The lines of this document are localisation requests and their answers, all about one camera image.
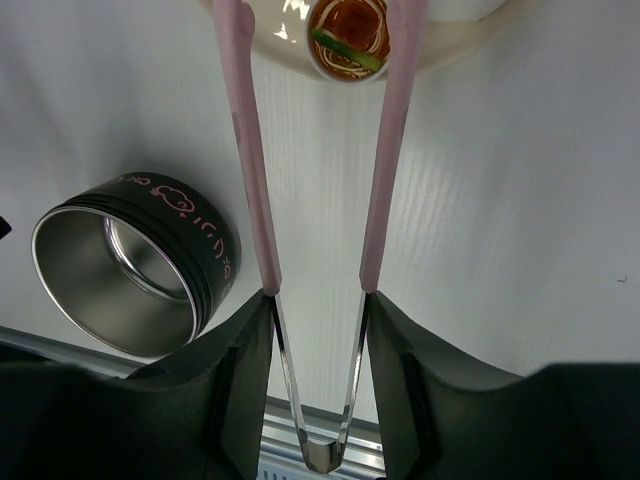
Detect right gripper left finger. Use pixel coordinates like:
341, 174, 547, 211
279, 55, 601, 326
1, 294, 273, 479

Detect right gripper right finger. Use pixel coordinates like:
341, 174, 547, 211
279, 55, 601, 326
367, 293, 639, 479

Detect round steel lunch box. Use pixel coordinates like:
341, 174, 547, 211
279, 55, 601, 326
31, 172, 241, 358

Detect cream round plate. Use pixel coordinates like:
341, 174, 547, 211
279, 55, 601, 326
199, 0, 551, 82

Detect pink steel tongs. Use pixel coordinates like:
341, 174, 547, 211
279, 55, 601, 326
211, 1, 427, 474

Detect small noodle soup cup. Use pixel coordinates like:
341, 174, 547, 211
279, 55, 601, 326
305, 0, 391, 84

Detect aluminium mounting rail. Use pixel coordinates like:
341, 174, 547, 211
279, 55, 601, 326
0, 324, 391, 480

